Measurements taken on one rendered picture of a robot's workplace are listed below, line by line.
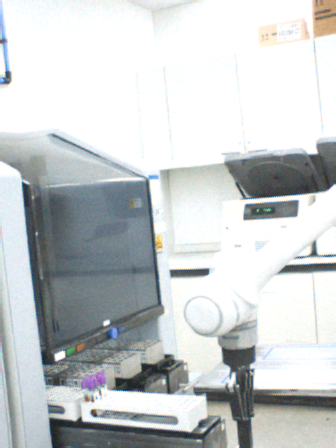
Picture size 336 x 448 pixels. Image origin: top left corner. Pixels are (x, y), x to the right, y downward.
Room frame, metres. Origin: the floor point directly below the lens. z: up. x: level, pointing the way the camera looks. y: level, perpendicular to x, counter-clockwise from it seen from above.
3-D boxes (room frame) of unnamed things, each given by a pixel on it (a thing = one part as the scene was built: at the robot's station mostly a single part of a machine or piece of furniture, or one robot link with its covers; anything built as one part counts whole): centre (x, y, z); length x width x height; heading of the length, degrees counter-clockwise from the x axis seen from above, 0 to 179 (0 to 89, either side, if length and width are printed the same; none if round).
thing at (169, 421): (1.49, 0.11, 0.83); 0.30 x 0.10 x 0.06; 63
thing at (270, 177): (4.01, -0.66, 1.22); 0.62 x 0.56 x 0.64; 152
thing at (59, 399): (1.63, 0.39, 0.83); 0.30 x 0.10 x 0.06; 63
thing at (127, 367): (1.86, 0.17, 0.85); 0.12 x 0.02 x 0.06; 153
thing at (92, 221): (1.90, 0.41, 1.28); 0.61 x 0.51 x 0.63; 153
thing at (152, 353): (1.99, 0.10, 0.85); 0.12 x 0.02 x 0.06; 152
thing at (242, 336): (1.37, -0.12, 1.03); 0.09 x 0.09 x 0.06
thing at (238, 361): (1.37, -0.12, 0.96); 0.08 x 0.07 x 0.09; 153
